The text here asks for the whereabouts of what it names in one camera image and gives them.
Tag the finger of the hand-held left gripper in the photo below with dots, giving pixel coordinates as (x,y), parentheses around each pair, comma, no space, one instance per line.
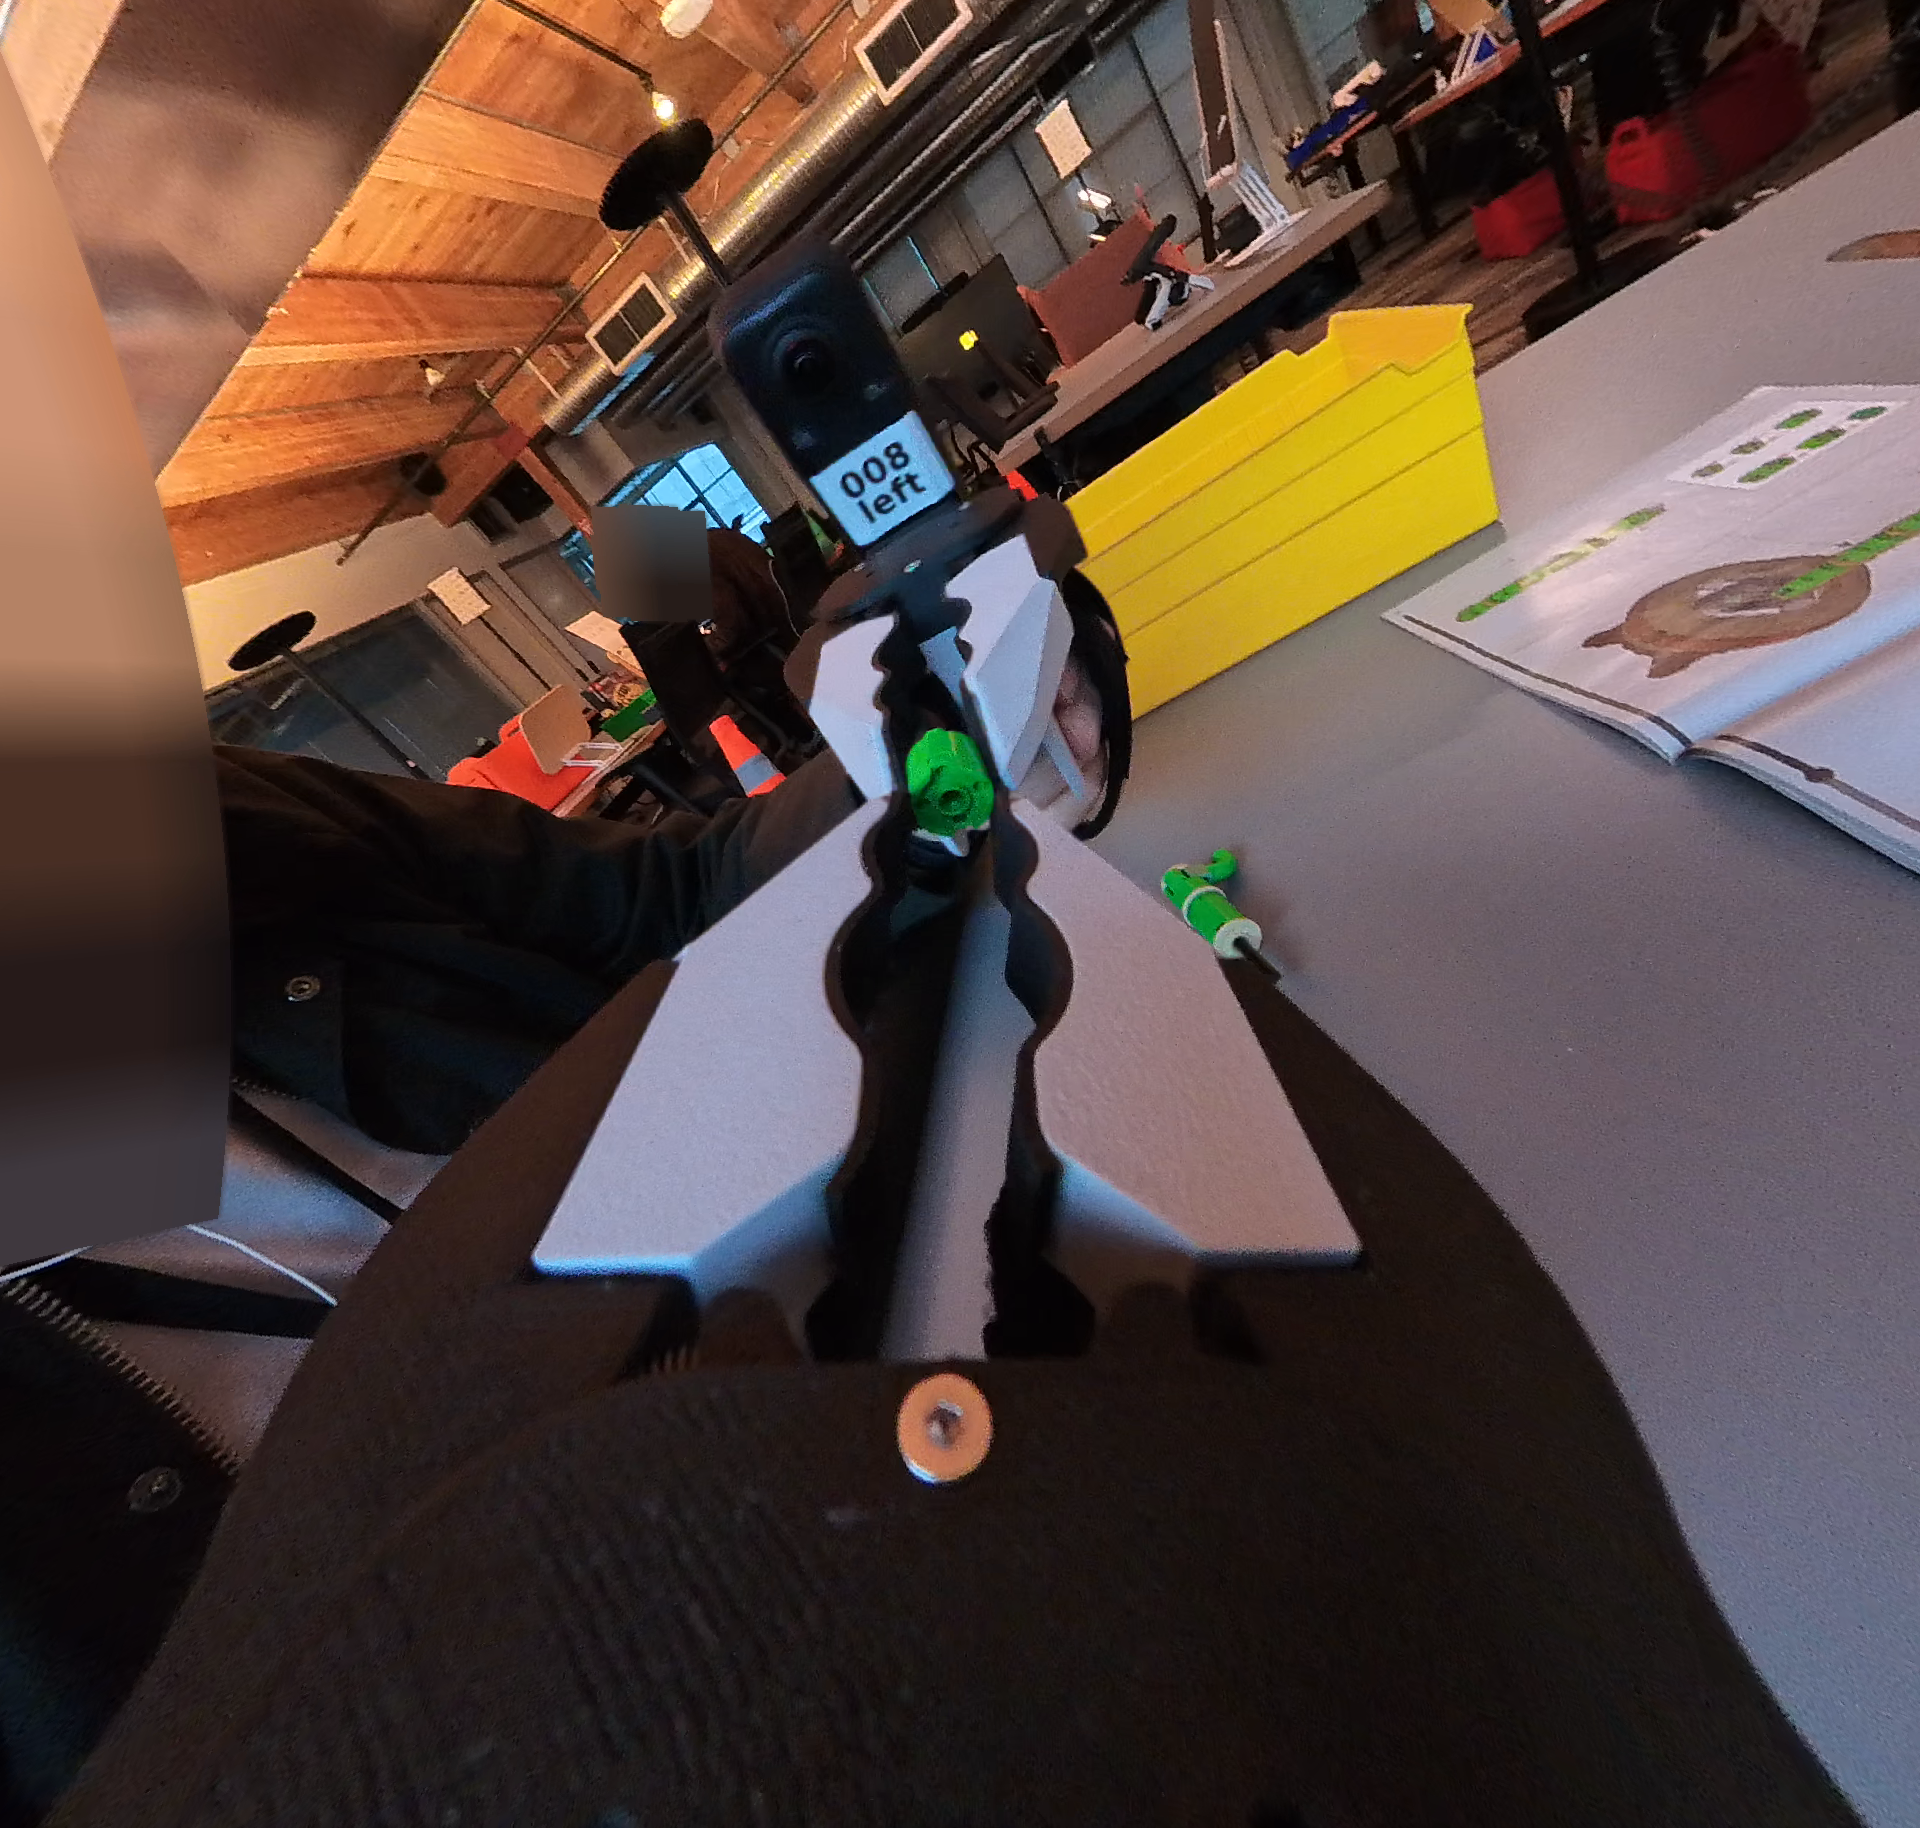
(858,702)
(1021,659)

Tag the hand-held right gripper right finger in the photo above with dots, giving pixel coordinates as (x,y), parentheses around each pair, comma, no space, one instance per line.
(1184,1109)

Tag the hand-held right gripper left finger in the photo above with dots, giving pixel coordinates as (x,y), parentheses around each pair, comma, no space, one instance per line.
(704,1109)

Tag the green round stalk segment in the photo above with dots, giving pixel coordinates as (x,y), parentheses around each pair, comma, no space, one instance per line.
(945,778)

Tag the green hooked stalk piece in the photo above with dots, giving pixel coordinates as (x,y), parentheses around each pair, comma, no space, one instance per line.
(1201,900)

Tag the person's left forearm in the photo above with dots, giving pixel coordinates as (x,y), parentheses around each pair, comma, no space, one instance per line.
(524,882)

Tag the grey desk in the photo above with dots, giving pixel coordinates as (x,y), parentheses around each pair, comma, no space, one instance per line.
(1500,1033)

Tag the orange traffic cone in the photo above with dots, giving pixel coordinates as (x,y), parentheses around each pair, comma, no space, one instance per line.
(746,761)

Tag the yellow plastic bin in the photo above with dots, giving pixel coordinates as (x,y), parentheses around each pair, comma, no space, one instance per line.
(1275,547)
(1275,419)
(1275,611)
(1275,483)

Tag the grey background table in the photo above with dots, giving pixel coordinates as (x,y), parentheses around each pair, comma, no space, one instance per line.
(1275,269)

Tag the red container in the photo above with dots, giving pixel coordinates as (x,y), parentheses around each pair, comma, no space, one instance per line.
(1519,217)
(1711,133)

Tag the open instruction booklet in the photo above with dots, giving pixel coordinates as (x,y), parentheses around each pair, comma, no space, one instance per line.
(1695,612)

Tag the black floor pole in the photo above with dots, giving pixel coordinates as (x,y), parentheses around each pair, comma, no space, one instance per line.
(1545,103)

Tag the silver ventilation duct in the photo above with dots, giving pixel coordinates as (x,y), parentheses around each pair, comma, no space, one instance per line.
(841,119)

